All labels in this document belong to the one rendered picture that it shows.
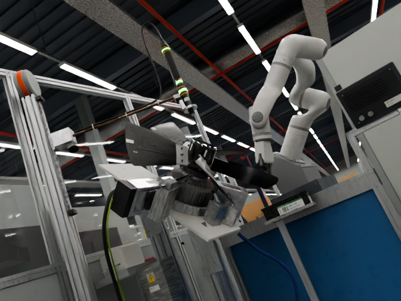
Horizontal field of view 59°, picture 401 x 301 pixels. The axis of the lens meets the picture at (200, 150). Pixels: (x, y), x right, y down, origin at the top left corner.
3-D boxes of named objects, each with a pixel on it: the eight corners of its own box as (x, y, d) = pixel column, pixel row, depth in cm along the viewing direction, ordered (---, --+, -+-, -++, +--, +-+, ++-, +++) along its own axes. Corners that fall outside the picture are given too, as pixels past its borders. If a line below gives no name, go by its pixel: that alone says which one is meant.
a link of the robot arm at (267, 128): (270, 131, 154) (271, 134, 163) (265, 101, 156) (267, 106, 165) (250, 134, 156) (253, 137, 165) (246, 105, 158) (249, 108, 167)
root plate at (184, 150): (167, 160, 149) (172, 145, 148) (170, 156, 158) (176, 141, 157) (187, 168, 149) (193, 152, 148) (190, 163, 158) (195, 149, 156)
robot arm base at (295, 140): (281, 153, 223) (290, 125, 220) (309, 163, 213) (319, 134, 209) (267, 153, 208) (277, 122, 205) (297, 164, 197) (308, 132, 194)
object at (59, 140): (51, 149, 167) (47, 133, 169) (58, 153, 173) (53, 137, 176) (72, 141, 167) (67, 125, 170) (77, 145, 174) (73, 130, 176)
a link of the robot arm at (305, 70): (312, 115, 204) (286, 107, 213) (321, 99, 208) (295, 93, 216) (306, 49, 164) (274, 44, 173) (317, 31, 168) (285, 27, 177)
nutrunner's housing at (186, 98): (188, 114, 170) (156, 36, 183) (188, 117, 174) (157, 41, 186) (196, 111, 171) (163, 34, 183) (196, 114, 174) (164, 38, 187)
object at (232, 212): (231, 227, 153) (217, 220, 155) (234, 223, 159) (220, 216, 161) (238, 211, 152) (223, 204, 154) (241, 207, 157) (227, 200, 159)
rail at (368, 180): (222, 249, 201) (217, 235, 203) (226, 247, 204) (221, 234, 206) (381, 184, 156) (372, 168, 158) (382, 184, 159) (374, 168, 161)
